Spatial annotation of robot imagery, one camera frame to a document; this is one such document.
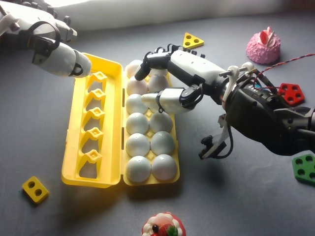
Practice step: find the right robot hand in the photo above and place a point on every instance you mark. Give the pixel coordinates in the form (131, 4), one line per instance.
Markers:
(194, 66)

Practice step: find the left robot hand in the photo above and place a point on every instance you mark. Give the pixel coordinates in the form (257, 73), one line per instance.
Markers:
(37, 17)

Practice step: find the yellow egg carton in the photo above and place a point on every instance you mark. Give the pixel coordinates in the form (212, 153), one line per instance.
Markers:
(113, 123)

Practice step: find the yellow triangle block with holes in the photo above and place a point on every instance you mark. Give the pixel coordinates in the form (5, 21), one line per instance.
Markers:
(195, 41)

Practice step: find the white backdrop sheet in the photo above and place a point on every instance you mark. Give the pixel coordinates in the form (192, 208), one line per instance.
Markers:
(172, 9)

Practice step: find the pink toy cake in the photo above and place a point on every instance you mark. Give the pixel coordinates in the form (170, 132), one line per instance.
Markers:
(262, 49)

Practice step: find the red pentagon block with holes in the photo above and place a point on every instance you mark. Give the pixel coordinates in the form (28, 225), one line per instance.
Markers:
(292, 94)

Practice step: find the grey table cloth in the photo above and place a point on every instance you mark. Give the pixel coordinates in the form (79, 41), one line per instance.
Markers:
(221, 196)

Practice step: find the green pentagon block with holes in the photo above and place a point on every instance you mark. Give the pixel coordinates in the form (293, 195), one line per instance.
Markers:
(305, 170)

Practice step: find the red strawberry toy cake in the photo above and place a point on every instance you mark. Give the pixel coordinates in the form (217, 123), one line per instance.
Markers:
(163, 225)

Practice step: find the yellow rectangular block two holes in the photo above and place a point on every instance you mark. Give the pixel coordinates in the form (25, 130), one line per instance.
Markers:
(35, 189)

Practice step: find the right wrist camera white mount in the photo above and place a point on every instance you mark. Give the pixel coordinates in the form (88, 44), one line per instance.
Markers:
(214, 147)

